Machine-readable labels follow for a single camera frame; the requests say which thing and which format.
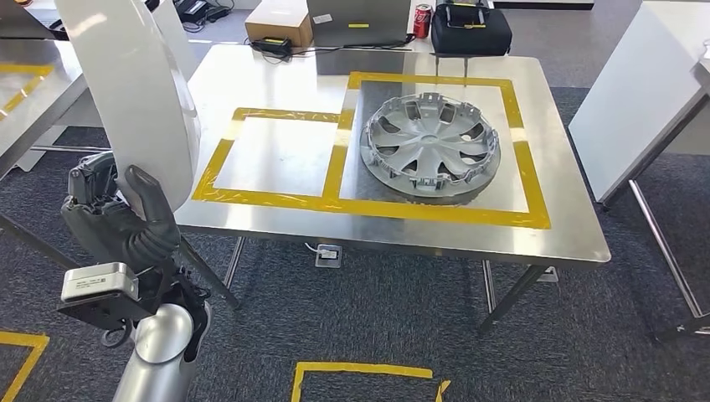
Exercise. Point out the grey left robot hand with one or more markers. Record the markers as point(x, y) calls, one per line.
point(94, 222)

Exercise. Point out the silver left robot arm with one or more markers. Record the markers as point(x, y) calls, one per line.
point(161, 344)

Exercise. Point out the steel workbench table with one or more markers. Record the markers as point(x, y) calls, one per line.
point(33, 105)
point(277, 72)
point(665, 249)

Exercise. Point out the yellow floor tape square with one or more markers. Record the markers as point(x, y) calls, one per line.
point(355, 368)
point(30, 355)

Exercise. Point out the yellow table tape rectangle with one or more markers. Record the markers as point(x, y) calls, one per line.
point(28, 69)

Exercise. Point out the black open tool case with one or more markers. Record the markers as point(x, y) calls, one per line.
point(58, 30)

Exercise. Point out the dark grey laptop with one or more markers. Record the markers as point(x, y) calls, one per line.
point(25, 22)

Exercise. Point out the orange tool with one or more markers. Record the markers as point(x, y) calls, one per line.
point(23, 2)

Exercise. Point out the silver floor outlet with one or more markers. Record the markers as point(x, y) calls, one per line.
point(328, 256)
point(549, 274)

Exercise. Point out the small brown cardboard box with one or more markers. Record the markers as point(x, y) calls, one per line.
point(277, 19)

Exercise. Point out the grey laptop with stickers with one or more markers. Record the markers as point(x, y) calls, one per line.
point(358, 22)

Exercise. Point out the silver wheel hubcap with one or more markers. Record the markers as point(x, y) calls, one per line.
point(430, 145)

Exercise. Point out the red soda can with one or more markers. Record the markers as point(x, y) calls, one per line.
point(422, 21)

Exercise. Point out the black carry bag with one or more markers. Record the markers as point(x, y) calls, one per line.
point(471, 36)

